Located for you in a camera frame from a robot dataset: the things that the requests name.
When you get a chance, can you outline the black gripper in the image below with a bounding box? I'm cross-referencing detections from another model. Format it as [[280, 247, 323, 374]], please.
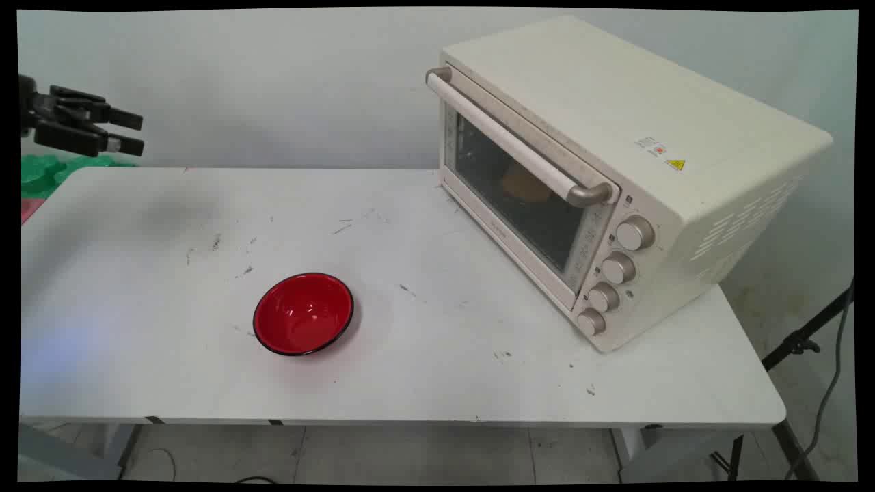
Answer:
[[19, 74, 146, 158]]

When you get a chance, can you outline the glass oven door with handle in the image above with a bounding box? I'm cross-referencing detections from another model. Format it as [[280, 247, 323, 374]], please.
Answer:
[[425, 66, 619, 312]]

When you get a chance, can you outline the red bowl with black rim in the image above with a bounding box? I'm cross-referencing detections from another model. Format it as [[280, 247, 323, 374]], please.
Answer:
[[252, 273, 355, 357]]

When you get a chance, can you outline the white table leg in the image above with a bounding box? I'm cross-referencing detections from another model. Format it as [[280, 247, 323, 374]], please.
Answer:
[[610, 426, 744, 483], [101, 424, 146, 480]]

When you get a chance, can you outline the brown bread inside oven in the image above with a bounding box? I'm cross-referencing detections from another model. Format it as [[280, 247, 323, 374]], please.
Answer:
[[501, 167, 554, 204]]

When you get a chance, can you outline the smallest silver oven knob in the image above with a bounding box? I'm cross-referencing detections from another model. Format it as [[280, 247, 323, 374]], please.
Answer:
[[576, 307, 608, 337]]

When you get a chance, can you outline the largest silver oven knob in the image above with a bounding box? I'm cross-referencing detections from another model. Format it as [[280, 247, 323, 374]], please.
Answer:
[[616, 215, 656, 252]]

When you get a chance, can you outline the warning sticker on oven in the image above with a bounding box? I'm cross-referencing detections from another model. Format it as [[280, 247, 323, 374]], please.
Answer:
[[635, 135, 686, 172]]

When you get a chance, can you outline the cream toaster oven body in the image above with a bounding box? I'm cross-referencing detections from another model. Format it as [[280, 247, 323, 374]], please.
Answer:
[[437, 15, 834, 354]]

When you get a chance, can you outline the black tripod stand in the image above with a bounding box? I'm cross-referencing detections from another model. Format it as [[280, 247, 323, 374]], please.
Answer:
[[711, 279, 855, 482]]

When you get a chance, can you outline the grey hanging cable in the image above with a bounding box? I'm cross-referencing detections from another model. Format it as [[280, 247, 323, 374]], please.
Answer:
[[785, 290, 855, 480]]

